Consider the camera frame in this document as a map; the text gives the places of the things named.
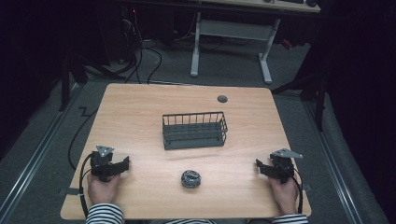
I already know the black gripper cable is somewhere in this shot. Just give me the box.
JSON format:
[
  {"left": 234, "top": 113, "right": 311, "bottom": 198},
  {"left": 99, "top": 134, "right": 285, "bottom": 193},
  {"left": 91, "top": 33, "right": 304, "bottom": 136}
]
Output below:
[
  {"left": 291, "top": 167, "right": 305, "bottom": 216},
  {"left": 78, "top": 152, "right": 94, "bottom": 218}
]

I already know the person's left hand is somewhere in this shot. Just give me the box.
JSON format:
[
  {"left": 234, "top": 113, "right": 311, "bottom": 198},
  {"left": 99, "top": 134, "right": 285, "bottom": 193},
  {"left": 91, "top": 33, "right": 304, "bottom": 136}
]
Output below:
[{"left": 87, "top": 173, "right": 121, "bottom": 205}]

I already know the bundle of black cables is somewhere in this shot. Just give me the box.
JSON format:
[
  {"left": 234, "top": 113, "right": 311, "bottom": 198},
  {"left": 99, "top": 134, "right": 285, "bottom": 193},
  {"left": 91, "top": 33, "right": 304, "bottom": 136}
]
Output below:
[{"left": 120, "top": 8, "right": 163, "bottom": 86}]

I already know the black wire basket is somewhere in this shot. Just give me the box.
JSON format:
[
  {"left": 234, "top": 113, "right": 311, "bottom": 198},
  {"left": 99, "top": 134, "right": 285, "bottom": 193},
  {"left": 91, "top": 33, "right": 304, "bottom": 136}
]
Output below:
[{"left": 162, "top": 111, "right": 229, "bottom": 151}]

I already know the white frame desk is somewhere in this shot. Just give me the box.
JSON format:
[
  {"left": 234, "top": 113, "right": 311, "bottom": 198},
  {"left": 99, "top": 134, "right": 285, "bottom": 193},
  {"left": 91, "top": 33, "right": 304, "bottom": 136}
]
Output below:
[{"left": 189, "top": 0, "right": 322, "bottom": 85}]

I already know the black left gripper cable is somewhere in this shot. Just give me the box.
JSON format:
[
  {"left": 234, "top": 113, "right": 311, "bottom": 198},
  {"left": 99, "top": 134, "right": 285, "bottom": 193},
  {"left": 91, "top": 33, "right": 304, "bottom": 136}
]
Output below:
[{"left": 78, "top": 152, "right": 94, "bottom": 218}]

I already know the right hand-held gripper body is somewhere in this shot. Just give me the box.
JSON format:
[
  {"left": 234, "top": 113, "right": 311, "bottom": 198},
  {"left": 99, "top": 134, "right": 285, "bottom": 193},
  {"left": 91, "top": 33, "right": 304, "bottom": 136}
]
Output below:
[{"left": 264, "top": 147, "right": 304, "bottom": 185}]

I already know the black floor cable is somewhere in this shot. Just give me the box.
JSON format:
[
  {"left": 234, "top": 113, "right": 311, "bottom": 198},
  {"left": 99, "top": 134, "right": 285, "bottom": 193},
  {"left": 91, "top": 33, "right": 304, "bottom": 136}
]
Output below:
[{"left": 67, "top": 106, "right": 98, "bottom": 172}]

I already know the metal floor rail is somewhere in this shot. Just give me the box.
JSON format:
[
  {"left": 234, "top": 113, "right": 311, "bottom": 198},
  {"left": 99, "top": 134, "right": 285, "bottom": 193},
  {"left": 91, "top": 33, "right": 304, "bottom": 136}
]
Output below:
[
  {"left": 0, "top": 81, "right": 82, "bottom": 218},
  {"left": 303, "top": 100, "right": 365, "bottom": 224}
]

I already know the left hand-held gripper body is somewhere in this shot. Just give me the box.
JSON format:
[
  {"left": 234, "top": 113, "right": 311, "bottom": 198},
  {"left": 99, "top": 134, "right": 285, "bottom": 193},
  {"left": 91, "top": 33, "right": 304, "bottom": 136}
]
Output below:
[{"left": 90, "top": 145, "right": 125, "bottom": 183}]

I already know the steel wool scrubber ball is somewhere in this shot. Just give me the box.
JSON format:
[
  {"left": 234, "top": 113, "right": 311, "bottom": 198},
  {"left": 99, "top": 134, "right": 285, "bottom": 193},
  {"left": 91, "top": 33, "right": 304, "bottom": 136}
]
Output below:
[{"left": 180, "top": 169, "right": 203, "bottom": 189}]

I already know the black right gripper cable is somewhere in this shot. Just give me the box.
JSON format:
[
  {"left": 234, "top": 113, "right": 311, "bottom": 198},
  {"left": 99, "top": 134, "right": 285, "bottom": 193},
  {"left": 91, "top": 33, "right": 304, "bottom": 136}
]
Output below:
[{"left": 291, "top": 167, "right": 305, "bottom": 216}]

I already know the person's striped shirt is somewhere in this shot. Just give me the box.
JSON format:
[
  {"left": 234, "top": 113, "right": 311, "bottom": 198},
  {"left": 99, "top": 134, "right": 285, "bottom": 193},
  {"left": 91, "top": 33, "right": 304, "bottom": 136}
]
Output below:
[{"left": 163, "top": 217, "right": 217, "bottom": 224}]

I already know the person's right hand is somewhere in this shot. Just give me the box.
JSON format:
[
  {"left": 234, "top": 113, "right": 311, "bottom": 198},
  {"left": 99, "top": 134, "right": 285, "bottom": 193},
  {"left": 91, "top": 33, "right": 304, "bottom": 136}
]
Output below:
[{"left": 268, "top": 176, "right": 300, "bottom": 217}]

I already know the black stand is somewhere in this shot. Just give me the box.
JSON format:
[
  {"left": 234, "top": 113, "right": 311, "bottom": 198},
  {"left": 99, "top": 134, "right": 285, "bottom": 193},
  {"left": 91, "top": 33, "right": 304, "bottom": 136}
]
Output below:
[
  {"left": 58, "top": 52, "right": 125, "bottom": 113},
  {"left": 270, "top": 31, "right": 331, "bottom": 133}
]

